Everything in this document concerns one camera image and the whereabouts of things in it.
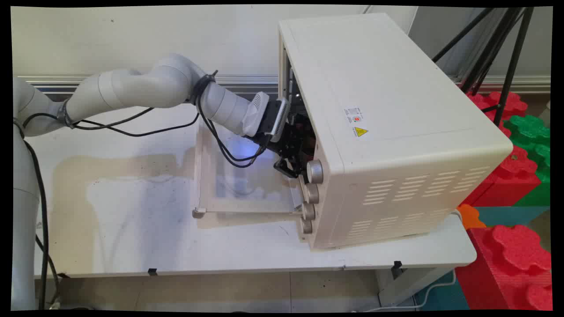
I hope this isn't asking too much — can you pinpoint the teal floor mat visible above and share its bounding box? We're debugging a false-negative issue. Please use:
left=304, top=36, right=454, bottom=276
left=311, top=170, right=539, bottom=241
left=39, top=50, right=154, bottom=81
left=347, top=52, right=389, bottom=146
left=413, top=271, right=470, bottom=311

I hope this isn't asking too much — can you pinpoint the black tripod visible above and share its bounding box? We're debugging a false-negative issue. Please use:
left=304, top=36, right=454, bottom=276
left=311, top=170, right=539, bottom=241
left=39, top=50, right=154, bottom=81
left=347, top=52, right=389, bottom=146
left=432, top=7, right=534, bottom=128

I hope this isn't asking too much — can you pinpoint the orange foam block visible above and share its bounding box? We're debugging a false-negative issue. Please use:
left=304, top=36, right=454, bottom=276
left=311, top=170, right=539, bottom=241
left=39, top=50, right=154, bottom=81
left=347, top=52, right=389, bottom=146
left=456, top=204, right=488, bottom=231

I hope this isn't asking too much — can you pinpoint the green foam block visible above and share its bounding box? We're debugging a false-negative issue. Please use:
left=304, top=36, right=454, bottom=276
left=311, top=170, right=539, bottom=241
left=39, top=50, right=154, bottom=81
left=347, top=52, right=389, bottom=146
left=504, top=115, right=551, bottom=207

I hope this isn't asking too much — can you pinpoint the large red foam block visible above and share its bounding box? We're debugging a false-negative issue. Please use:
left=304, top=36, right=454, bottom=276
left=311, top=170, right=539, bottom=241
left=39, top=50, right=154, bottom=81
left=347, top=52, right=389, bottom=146
left=455, top=225, right=553, bottom=311

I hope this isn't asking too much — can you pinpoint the cream toaster oven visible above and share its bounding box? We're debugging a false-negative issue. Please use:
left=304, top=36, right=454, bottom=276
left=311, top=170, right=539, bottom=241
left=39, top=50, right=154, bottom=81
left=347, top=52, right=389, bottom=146
left=278, top=12, right=514, bottom=251

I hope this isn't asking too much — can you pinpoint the cream glass oven door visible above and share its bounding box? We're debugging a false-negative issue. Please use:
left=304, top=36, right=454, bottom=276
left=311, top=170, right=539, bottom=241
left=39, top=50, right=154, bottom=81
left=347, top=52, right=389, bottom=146
left=193, top=118, right=305, bottom=219

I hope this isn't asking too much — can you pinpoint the white floor cable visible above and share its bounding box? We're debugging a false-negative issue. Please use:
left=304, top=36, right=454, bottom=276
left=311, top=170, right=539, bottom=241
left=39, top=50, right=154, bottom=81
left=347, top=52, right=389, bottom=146
left=352, top=273, right=457, bottom=311

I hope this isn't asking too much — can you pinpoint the black cable strap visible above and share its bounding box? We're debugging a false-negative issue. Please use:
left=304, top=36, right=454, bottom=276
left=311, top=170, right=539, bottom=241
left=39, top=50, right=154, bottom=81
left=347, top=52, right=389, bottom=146
left=57, top=100, right=75, bottom=129
left=190, top=70, right=218, bottom=106

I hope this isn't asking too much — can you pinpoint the white table leg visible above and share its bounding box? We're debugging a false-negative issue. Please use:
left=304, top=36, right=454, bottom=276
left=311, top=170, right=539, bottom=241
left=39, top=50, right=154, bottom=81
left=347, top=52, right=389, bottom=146
left=376, top=265, right=455, bottom=307

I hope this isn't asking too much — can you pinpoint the aluminium wall rail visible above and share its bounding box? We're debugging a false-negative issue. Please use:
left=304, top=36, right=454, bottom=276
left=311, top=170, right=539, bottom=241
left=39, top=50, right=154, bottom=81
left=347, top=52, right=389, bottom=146
left=18, top=75, right=551, bottom=96

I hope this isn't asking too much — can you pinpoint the black base cable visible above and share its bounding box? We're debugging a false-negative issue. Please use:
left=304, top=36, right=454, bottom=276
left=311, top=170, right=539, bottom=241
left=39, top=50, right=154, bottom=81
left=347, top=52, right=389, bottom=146
left=17, top=119, right=60, bottom=310

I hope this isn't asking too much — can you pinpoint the grey ribbed wrist camera box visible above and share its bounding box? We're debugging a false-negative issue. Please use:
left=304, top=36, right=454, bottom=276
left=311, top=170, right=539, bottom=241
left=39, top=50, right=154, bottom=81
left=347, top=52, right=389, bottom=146
left=268, top=98, right=291, bottom=143

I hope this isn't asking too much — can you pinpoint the flat red foam block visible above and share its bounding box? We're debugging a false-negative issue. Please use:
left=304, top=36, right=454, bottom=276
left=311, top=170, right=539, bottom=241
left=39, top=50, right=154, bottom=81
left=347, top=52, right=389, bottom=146
left=466, top=91, right=528, bottom=138

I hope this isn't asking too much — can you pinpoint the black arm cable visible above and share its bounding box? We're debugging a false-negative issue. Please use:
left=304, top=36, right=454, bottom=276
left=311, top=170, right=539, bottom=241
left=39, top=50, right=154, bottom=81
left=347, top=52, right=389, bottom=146
left=22, top=70, right=267, bottom=169

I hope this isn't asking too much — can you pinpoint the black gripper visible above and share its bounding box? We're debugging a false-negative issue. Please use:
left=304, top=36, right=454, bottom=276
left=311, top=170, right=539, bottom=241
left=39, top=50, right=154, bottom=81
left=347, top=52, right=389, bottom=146
left=263, top=114, right=317, bottom=179

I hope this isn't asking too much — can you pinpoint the teal foam block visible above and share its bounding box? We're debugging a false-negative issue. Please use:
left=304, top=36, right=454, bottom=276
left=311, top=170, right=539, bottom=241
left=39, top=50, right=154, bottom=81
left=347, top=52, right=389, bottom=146
left=474, top=206, right=551, bottom=228

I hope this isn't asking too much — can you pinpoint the large silver oven knob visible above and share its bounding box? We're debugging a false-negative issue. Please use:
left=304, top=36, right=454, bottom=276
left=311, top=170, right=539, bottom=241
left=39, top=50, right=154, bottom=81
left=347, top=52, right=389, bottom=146
left=306, top=160, right=323, bottom=184

